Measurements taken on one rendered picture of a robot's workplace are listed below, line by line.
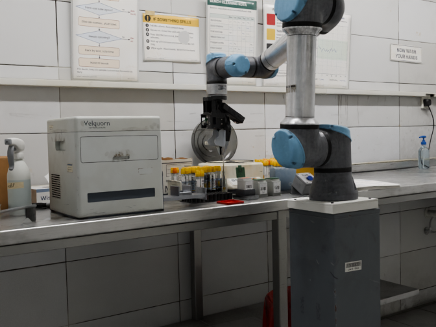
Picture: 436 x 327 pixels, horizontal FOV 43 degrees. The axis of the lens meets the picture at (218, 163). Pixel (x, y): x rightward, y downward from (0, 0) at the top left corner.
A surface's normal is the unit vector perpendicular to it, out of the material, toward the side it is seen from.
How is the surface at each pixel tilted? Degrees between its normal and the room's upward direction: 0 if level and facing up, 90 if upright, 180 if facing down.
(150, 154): 90
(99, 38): 93
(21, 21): 90
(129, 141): 90
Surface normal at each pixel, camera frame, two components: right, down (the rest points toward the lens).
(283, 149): -0.82, 0.18
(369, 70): 0.56, 0.03
